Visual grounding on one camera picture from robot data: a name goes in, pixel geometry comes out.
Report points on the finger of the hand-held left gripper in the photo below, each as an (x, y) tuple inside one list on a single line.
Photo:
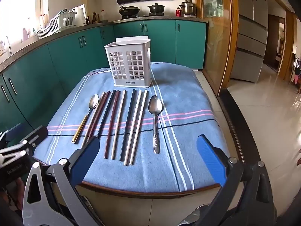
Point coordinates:
[(35, 135), (14, 131)]

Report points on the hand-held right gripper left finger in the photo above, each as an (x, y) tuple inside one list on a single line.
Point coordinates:
[(87, 160)]

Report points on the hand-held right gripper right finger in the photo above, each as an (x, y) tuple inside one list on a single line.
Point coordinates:
[(211, 160)]

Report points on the dark red chopstick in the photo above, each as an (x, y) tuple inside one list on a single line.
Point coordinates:
[(112, 122), (98, 117)]

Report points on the navy chopstick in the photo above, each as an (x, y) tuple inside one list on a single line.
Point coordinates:
[(128, 122), (106, 113)]

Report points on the silver patterned spoon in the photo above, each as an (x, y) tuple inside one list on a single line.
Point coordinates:
[(155, 106)]

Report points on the white plastic utensil holder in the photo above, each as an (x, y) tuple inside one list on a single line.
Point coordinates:
[(128, 46)]

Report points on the person's left hand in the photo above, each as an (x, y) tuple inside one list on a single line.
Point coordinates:
[(17, 186)]

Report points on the blue striped tablecloth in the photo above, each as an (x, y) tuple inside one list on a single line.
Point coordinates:
[(183, 98)]

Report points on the green lower kitchen cabinets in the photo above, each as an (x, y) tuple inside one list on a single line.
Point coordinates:
[(70, 58)]

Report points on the metal faucet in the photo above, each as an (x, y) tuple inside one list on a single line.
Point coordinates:
[(9, 44)]

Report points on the pale purple bottle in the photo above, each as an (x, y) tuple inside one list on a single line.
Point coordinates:
[(25, 34)]

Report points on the white dish rack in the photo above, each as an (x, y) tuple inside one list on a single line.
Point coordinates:
[(56, 26)]

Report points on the white bottle with red cap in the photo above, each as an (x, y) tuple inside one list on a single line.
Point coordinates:
[(42, 21)]

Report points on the pink hanging garment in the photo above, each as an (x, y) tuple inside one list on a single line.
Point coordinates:
[(297, 76)]

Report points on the silver refrigerator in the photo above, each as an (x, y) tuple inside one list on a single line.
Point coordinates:
[(251, 40)]

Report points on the white countertop appliance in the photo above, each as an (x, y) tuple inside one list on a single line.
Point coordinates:
[(81, 14)]

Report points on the dark sauce bottle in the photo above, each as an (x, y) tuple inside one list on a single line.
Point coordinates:
[(94, 17), (98, 18)]

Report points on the wooden framed glass door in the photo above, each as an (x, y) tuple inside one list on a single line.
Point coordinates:
[(214, 28)]

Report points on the clear oil bottle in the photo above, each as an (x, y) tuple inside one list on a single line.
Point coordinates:
[(102, 15)]

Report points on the red thermos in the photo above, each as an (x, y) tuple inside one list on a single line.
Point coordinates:
[(179, 13)]

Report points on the stainless steel pot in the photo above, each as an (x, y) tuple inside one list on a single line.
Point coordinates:
[(188, 8)]

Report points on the gas stove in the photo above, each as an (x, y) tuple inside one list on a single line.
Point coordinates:
[(143, 16)]

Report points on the black wok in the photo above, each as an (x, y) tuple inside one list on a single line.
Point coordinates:
[(129, 10)]

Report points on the black lidded pot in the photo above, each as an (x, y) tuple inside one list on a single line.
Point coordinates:
[(156, 9)]

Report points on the wooden doorway frame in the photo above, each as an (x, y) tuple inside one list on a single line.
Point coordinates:
[(289, 40)]

